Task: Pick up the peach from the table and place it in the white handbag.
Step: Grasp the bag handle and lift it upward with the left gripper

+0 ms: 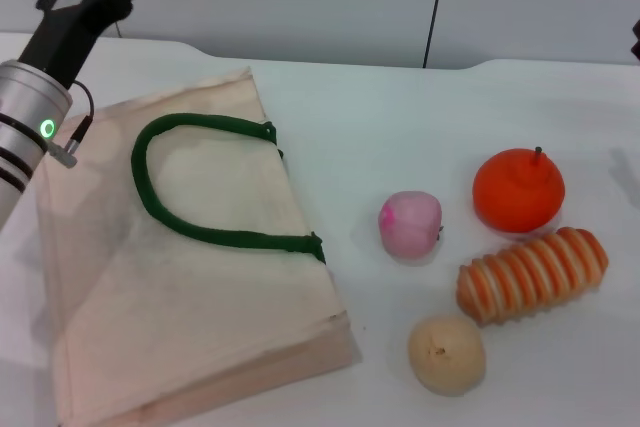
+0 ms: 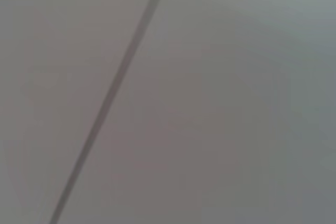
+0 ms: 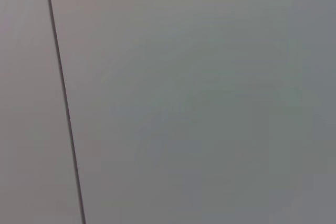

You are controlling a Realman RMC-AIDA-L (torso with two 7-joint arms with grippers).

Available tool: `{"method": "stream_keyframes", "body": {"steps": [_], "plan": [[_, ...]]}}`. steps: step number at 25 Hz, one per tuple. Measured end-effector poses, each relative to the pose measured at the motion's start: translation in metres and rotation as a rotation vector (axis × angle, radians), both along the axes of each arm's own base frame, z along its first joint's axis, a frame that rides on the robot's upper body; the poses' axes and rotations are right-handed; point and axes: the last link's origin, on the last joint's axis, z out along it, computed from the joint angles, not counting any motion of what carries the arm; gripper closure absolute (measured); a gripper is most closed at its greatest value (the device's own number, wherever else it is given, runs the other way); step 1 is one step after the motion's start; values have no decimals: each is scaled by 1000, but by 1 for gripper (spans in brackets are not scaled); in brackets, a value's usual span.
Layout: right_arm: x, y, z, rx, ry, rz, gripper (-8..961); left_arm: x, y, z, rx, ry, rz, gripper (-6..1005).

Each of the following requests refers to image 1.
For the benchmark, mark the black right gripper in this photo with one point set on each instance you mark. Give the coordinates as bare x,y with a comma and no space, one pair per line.
637,42

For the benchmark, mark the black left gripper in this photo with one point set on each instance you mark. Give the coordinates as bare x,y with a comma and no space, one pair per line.
65,42

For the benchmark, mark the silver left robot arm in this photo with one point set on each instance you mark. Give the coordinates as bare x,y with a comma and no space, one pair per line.
22,112

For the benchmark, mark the orange persimmon with stem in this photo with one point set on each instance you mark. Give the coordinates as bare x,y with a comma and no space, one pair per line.
517,189

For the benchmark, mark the sliced bread loaf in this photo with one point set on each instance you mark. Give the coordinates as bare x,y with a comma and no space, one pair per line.
530,274

